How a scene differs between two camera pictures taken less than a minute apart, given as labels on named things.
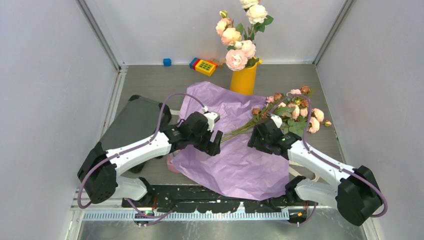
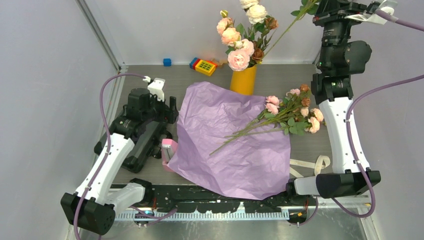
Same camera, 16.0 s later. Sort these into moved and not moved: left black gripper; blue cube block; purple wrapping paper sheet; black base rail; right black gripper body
Moved: right black gripper body; left black gripper
Not moved: purple wrapping paper sheet; black base rail; blue cube block
